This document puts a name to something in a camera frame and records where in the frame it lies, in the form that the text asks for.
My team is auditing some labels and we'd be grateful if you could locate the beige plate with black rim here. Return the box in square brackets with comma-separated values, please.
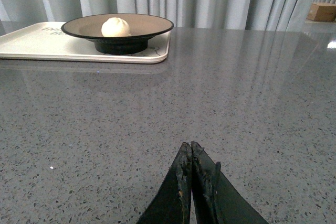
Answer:
[61, 14, 174, 55]

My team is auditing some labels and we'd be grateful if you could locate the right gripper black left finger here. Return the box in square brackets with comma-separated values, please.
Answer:
[137, 142, 192, 223]

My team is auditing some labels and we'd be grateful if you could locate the brown cardboard box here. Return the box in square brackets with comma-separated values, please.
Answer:
[307, 3, 336, 22]

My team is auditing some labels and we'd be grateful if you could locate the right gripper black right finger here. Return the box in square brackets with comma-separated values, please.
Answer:
[191, 142, 267, 223]

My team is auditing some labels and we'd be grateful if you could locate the white steamed bun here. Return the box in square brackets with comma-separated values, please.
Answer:
[101, 17, 131, 37]

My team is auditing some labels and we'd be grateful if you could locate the white rectangular serving tray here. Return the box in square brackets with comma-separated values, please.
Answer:
[1, 22, 171, 64]

